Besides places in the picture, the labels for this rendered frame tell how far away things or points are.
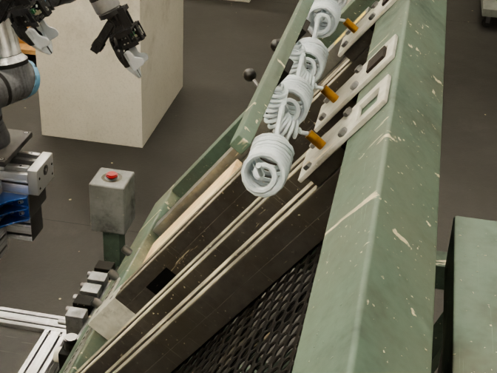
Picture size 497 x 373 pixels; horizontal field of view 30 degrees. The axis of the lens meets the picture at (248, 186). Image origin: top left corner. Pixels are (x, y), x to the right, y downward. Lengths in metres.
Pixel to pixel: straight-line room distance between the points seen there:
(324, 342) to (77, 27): 4.29
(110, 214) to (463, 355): 2.18
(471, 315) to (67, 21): 4.22
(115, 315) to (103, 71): 2.90
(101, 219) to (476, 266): 2.08
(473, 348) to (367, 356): 0.20
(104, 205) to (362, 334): 2.25
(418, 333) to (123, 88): 4.29
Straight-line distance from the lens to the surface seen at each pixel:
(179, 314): 1.64
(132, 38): 2.70
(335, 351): 0.89
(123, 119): 5.24
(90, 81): 5.20
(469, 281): 1.14
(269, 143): 1.29
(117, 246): 3.18
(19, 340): 3.57
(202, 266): 1.79
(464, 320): 1.07
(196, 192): 2.73
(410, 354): 0.93
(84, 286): 2.86
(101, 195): 3.05
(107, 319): 2.41
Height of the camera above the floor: 2.43
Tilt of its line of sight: 30 degrees down
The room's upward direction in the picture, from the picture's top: 3 degrees clockwise
